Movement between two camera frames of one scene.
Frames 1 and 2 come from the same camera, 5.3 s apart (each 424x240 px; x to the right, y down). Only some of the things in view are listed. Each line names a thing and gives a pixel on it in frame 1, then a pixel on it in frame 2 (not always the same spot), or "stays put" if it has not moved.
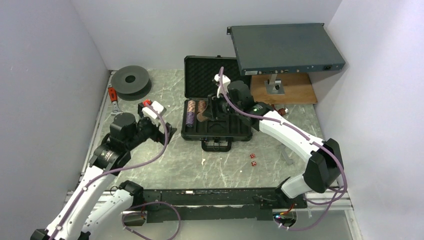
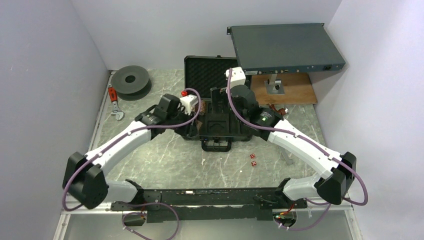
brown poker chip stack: x=201 y=106 stays put
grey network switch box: x=284 y=48 stays put
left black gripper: x=158 y=136 -> x=189 y=130
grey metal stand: x=274 y=86 stays put
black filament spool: x=131 y=82 stays put
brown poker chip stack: x=200 y=118 -> x=198 y=124
